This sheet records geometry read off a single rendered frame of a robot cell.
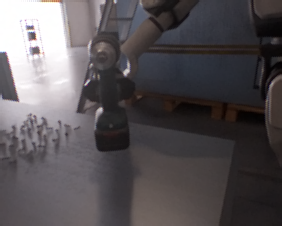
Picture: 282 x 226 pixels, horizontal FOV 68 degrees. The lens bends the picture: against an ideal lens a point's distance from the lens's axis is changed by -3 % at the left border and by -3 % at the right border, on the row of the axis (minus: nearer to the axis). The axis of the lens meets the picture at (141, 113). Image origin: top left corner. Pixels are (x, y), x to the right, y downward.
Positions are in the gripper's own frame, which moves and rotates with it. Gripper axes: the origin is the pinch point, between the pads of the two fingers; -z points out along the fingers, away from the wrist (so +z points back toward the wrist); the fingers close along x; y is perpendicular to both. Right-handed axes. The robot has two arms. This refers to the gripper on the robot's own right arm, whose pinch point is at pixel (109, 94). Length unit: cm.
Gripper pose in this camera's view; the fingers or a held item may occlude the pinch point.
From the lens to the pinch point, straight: 49.8
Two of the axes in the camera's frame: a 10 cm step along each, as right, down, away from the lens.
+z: -1.3, -3.7, 9.2
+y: 0.4, 9.2, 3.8
